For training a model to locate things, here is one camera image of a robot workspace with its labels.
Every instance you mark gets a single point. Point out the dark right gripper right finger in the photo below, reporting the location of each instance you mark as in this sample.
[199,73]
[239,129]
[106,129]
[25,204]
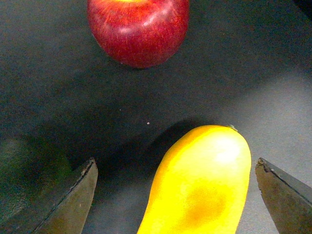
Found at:
[287,199]

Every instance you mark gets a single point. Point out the yellow mango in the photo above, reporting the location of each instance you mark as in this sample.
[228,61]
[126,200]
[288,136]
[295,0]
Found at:
[201,184]

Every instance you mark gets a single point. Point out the red apple near gripper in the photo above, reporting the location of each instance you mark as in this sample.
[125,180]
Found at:
[139,33]

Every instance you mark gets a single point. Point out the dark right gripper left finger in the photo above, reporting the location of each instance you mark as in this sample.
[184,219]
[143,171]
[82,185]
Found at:
[63,211]

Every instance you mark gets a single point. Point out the green avocado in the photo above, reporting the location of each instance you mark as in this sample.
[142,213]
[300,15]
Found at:
[29,169]

